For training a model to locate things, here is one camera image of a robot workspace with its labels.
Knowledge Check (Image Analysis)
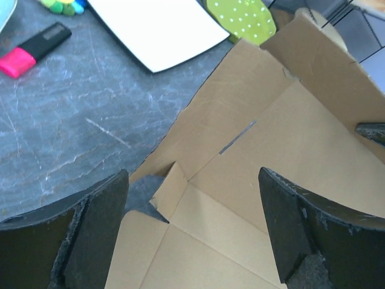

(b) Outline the mint green rectangular tray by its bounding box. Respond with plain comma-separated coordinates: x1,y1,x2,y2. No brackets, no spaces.
0,0,17,32

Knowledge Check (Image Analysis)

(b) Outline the cream floral oval plate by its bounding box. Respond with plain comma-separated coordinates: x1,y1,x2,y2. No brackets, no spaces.
295,7,348,52

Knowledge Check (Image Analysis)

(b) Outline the pink black highlighter marker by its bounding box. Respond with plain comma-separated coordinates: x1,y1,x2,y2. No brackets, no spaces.
1,22,72,78

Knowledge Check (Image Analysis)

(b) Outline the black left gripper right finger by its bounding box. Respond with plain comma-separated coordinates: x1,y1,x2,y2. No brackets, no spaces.
258,167,384,288

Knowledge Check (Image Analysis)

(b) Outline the black wire wooden shelf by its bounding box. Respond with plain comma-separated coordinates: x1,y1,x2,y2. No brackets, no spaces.
265,1,384,70

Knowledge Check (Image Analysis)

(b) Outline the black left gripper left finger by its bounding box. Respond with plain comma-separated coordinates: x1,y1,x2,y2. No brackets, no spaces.
1,170,129,288

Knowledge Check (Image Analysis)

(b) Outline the white square plate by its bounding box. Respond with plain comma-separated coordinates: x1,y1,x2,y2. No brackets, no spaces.
89,0,229,73

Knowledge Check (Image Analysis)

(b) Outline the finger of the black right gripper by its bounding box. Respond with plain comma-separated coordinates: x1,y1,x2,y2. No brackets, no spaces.
355,122,385,147

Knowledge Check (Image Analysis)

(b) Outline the colourful flower plush toy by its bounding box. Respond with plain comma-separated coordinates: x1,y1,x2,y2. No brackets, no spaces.
38,0,88,16

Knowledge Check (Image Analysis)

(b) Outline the green polka dot plate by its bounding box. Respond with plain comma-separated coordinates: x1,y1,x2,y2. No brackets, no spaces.
203,0,277,46

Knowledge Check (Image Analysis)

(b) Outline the brown cardboard box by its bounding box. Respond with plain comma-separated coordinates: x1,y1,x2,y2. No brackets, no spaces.
105,14,384,288

